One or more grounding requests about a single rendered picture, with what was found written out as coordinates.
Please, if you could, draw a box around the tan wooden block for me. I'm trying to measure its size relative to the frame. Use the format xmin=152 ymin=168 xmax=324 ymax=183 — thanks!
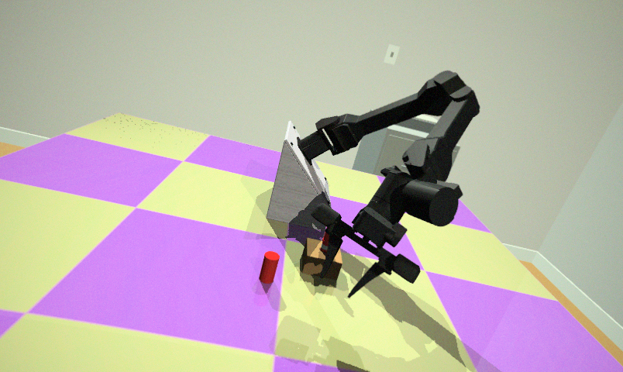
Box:
xmin=302 ymin=238 xmax=342 ymax=280

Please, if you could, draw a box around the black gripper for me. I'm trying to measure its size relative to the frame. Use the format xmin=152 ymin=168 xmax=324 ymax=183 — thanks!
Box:
xmin=311 ymin=196 xmax=421 ymax=298

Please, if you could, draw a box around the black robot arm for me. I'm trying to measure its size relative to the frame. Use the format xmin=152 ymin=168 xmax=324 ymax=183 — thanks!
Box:
xmin=297 ymin=71 xmax=480 ymax=247

